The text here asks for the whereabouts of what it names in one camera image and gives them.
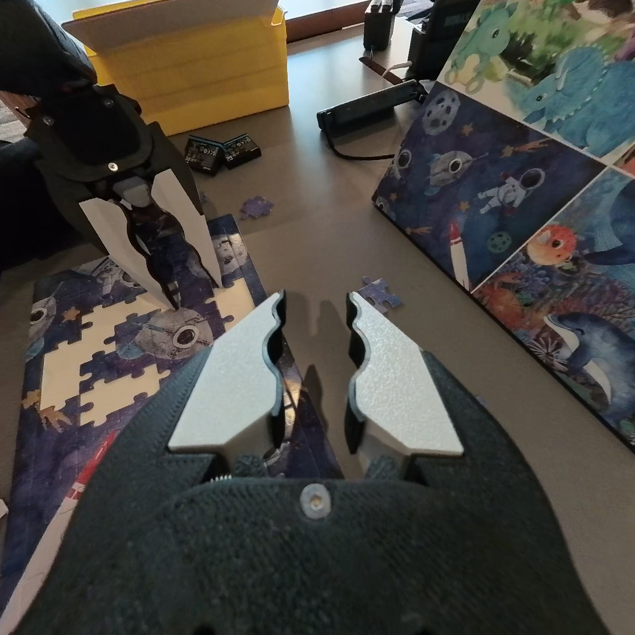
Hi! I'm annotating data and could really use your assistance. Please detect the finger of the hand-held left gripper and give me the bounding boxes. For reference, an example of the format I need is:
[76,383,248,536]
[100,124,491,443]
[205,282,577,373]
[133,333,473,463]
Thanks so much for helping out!
[153,170,223,289]
[78,197,180,310]

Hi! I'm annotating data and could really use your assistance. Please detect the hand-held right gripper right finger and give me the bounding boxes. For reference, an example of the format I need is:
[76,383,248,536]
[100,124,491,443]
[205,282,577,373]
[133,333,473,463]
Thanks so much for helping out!
[345,292,465,478]

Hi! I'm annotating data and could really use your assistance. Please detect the yellow cardboard box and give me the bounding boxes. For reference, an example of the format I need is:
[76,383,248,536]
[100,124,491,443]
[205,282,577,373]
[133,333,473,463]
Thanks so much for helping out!
[62,0,289,137]

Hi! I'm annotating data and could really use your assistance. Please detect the white table with wooden edge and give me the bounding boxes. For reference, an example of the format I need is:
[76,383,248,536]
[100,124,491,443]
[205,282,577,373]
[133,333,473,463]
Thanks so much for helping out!
[285,0,370,43]

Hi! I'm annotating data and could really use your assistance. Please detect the brown strap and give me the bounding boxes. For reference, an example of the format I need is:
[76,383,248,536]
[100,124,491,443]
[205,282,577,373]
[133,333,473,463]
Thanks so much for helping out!
[360,56,403,86]

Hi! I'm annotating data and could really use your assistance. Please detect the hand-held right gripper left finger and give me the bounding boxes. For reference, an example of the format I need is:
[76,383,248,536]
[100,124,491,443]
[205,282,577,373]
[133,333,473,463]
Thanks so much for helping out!
[168,291,288,470]

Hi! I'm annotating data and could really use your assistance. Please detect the black cable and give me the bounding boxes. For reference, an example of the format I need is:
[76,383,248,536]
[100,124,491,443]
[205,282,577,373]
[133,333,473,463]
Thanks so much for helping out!
[325,126,398,160]

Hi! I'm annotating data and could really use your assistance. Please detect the purple puzzle piece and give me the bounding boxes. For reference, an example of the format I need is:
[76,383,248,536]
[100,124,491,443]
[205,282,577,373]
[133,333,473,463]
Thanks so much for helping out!
[240,196,275,220]

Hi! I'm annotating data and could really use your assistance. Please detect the flat black charger device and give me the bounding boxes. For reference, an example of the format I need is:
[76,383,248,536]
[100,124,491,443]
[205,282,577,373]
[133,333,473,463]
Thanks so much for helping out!
[317,78,428,134]

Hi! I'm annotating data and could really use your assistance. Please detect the space jigsaw puzzle board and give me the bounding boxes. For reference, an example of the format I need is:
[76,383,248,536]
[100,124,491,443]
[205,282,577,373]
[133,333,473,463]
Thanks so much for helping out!
[0,213,344,611]

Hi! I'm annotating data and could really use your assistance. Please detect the small black charger box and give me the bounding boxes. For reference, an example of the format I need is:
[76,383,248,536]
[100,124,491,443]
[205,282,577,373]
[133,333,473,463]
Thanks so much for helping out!
[363,0,396,50]

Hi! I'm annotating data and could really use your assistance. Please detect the pale lavender puzzle piece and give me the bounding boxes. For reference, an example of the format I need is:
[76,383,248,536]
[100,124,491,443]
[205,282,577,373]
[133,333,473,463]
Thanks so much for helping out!
[358,276,402,314]

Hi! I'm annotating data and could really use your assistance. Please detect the black camera battery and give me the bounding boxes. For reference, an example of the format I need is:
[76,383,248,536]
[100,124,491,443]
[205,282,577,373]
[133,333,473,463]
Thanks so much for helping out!
[185,133,225,175]
[222,133,262,170]

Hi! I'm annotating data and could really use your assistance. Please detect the black device box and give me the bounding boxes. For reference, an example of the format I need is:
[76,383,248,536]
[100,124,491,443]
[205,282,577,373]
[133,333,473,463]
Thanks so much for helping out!
[408,0,482,80]

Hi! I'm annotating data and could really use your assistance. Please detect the illustrated puzzle box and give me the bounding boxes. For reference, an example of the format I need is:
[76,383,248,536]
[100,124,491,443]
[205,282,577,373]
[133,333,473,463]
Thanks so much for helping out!
[372,0,635,454]

